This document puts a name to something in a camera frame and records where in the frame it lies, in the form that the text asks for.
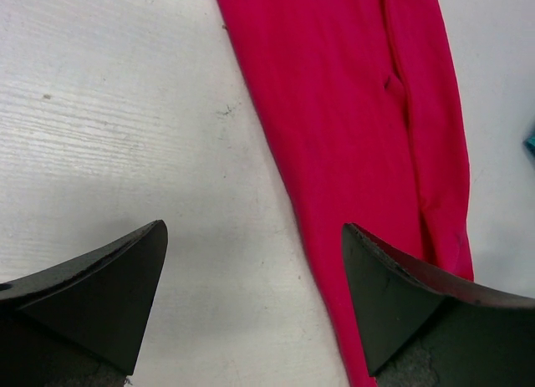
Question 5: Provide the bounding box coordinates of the red t shirt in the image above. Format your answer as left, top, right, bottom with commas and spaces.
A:
217, 0, 473, 386

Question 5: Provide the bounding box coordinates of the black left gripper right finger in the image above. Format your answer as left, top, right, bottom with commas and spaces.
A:
342, 224, 534, 378

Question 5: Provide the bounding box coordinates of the blue t shirt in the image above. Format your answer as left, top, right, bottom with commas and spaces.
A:
523, 131, 535, 161

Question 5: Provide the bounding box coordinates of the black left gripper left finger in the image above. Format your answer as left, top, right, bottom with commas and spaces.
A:
1, 220, 168, 377

